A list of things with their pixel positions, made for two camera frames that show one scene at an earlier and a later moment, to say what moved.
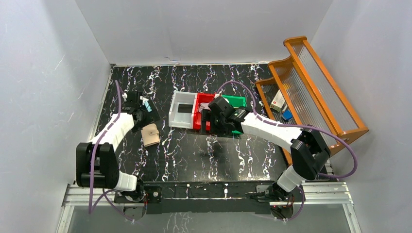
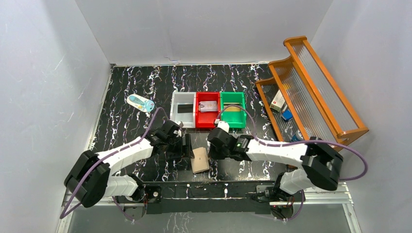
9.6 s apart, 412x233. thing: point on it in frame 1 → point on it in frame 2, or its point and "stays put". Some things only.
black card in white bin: (185, 108) stays put
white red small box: (278, 101) stays put
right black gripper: (208, 115) → (214, 155)
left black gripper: (149, 113) → (186, 146)
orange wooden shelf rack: (298, 93) stays put
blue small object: (287, 115) stays put
